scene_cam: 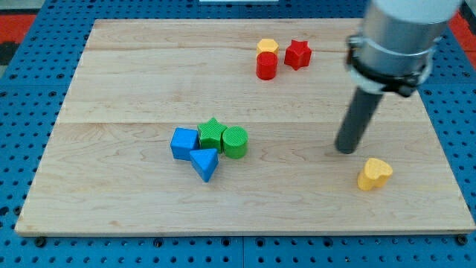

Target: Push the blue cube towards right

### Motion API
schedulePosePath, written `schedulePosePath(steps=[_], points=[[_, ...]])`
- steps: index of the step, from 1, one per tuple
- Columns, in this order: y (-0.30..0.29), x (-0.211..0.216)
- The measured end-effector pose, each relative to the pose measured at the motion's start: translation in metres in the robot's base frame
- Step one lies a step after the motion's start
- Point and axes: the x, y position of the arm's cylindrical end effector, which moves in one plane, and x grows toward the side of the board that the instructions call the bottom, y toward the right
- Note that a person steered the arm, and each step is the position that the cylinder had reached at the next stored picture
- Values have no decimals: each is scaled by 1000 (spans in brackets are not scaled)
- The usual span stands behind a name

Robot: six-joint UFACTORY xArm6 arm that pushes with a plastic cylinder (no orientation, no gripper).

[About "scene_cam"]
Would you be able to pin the red cylinder block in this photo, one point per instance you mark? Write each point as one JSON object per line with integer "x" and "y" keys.
{"x": 266, "y": 65}

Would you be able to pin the blue triangle block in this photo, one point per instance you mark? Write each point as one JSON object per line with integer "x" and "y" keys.
{"x": 204, "y": 162}

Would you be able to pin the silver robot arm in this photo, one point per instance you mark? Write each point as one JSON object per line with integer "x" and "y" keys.
{"x": 395, "y": 43}

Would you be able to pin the green cylinder block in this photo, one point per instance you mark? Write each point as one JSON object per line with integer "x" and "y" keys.
{"x": 235, "y": 142}

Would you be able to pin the yellow hexagon block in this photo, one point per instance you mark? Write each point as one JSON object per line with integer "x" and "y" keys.
{"x": 267, "y": 45}

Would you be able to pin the yellow heart block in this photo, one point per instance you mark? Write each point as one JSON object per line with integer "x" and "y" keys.
{"x": 374, "y": 174}

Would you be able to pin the green star block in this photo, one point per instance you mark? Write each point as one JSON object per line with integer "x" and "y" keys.
{"x": 210, "y": 134}

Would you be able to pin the blue cube block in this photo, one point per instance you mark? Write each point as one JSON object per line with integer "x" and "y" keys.
{"x": 183, "y": 142}

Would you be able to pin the wooden board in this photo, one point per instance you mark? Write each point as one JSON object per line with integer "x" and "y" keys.
{"x": 108, "y": 169}

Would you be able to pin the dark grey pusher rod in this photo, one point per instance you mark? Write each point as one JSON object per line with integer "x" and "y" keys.
{"x": 358, "y": 116}

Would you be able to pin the red star block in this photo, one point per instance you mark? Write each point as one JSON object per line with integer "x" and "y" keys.
{"x": 298, "y": 54}

